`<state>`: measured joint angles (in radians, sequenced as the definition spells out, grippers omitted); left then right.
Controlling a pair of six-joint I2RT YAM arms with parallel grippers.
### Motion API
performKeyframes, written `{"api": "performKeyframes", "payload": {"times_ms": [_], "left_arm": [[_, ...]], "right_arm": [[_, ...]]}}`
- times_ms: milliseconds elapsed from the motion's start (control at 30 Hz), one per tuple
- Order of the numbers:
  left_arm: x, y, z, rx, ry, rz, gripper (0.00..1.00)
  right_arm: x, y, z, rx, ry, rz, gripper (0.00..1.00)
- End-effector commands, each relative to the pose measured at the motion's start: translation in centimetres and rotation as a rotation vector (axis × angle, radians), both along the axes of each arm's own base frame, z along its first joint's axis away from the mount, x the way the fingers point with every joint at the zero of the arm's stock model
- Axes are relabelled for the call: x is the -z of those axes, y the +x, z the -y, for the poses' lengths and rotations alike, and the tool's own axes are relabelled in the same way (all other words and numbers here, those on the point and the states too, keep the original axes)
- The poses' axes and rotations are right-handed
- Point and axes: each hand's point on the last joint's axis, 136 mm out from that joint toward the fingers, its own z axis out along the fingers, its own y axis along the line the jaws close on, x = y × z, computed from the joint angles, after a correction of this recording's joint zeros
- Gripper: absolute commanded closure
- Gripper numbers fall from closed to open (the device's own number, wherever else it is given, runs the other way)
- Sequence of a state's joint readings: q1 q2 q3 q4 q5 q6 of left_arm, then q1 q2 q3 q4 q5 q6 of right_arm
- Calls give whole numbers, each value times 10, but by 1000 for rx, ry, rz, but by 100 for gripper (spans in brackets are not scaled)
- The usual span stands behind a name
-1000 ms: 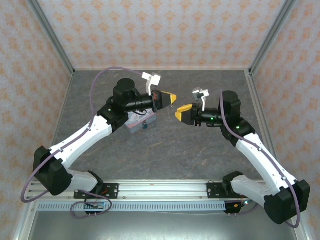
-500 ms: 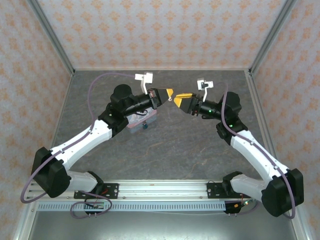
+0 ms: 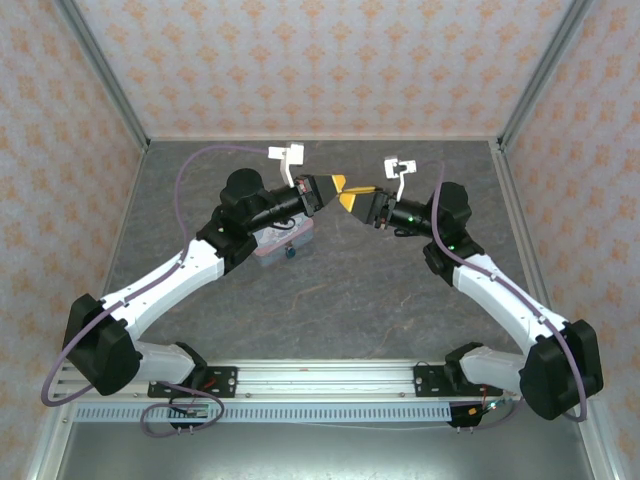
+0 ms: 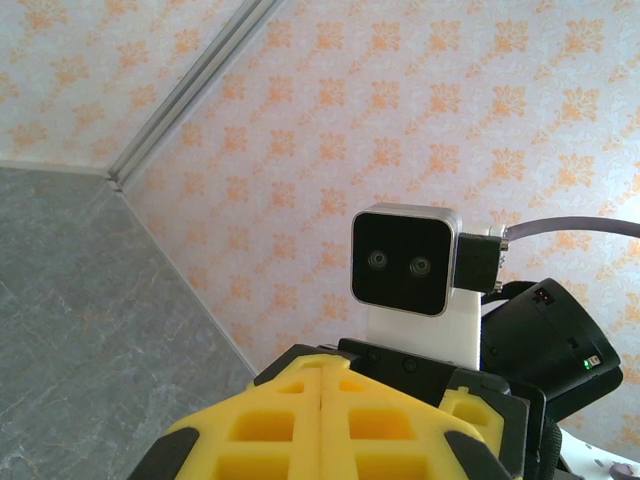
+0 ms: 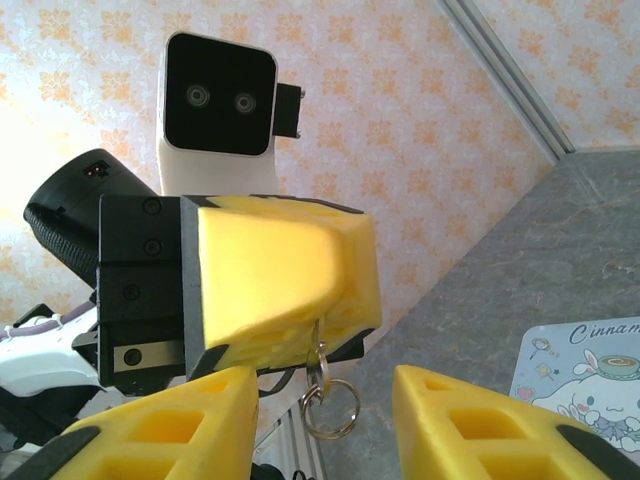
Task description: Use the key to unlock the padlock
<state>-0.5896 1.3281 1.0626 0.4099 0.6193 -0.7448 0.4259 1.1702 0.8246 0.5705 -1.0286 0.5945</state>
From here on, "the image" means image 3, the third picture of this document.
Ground blue cartoon print tin box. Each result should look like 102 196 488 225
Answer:
251 215 316 269

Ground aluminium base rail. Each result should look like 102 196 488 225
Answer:
54 364 526 402

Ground aluminium frame post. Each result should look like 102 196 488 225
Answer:
53 0 151 154
490 0 597 154

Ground grey slotted cable duct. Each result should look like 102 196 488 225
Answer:
73 402 455 425

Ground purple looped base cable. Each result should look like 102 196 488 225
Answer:
140 382 226 438

